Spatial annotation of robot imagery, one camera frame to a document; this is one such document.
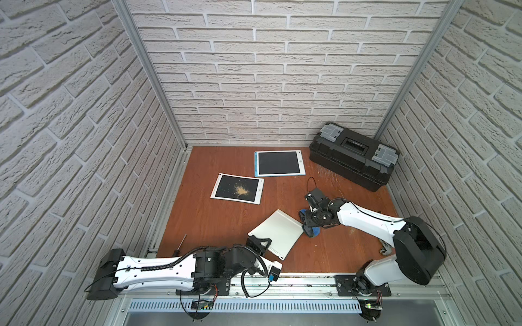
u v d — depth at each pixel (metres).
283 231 0.84
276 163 1.09
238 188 1.01
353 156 0.94
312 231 0.81
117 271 0.46
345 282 0.74
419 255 0.43
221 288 0.73
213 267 0.54
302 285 0.76
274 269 0.60
